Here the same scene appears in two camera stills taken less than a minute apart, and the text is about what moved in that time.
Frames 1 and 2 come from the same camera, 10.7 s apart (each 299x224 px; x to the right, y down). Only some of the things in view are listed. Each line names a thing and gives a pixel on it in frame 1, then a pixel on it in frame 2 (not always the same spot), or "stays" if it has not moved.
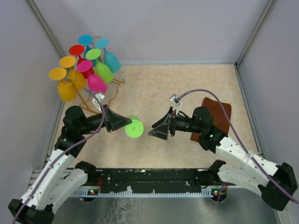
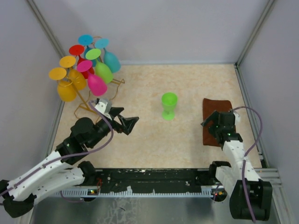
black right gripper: (161, 127) to (215, 116)
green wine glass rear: (102, 68) stays
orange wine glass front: (66, 88) stays
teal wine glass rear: (86, 40) stays
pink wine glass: (94, 82) stays
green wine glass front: (135, 129) to (169, 100)
